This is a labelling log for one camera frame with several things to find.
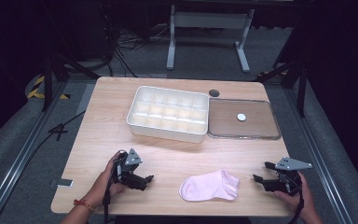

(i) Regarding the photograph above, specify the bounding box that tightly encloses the red bracelet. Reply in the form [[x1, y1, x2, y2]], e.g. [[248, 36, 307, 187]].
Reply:
[[73, 199, 97, 213]]

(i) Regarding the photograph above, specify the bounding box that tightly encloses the aluminium floor rail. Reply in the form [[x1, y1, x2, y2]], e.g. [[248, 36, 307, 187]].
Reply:
[[283, 88, 355, 224], [0, 81, 67, 224]]

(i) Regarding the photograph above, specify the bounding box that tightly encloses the pink sock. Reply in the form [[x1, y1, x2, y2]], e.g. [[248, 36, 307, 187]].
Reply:
[[178, 168, 241, 203]]

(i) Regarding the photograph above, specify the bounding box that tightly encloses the person's left hand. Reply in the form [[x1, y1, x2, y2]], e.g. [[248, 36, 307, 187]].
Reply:
[[85, 150, 127, 208]]

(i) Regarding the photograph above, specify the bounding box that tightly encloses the person's right hand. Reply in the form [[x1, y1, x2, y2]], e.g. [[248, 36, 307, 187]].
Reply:
[[273, 172, 317, 218]]

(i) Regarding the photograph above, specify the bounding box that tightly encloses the bundle of black floor cables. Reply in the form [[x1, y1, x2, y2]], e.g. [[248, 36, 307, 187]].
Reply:
[[99, 21, 175, 77]]

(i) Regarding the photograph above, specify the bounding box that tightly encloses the black metal stand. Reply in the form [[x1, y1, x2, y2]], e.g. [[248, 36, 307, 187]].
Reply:
[[41, 54, 101, 112], [255, 59, 309, 119]]

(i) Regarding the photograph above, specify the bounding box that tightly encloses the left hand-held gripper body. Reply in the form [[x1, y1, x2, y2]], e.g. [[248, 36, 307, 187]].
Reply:
[[115, 147, 144, 188]]

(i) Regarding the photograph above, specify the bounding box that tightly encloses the white metal desk frame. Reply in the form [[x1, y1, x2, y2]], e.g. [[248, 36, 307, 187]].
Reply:
[[166, 4, 255, 74]]

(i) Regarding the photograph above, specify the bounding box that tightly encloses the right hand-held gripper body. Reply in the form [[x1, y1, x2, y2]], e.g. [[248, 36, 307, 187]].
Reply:
[[274, 157, 313, 196]]

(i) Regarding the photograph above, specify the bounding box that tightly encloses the yellow black hazard tape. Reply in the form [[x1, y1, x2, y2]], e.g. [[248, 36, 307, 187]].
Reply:
[[27, 75, 71, 101]]

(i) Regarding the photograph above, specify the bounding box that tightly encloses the grey tape piece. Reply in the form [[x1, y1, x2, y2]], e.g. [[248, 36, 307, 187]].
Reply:
[[49, 178, 75, 189]]

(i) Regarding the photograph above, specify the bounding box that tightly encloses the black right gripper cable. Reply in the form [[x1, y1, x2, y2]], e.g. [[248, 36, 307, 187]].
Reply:
[[287, 183, 306, 224]]

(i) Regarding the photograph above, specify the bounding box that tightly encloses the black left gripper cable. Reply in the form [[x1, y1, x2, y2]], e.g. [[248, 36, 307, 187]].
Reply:
[[103, 161, 119, 224]]

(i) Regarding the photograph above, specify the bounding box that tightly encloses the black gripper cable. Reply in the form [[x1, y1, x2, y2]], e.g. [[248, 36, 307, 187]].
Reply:
[[103, 161, 119, 224], [287, 183, 306, 224]]

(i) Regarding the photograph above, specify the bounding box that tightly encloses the black tape floor mark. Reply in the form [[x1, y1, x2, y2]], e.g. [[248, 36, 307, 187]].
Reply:
[[48, 123, 69, 142]]

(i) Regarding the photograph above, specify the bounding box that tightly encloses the white divided storage box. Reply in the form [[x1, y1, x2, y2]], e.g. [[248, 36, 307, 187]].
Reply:
[[126, 85, 211, 144]]

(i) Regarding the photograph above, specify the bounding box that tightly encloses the long black floor cable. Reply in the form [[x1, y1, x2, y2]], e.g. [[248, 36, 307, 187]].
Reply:
[[27, 110, 87, 162]]

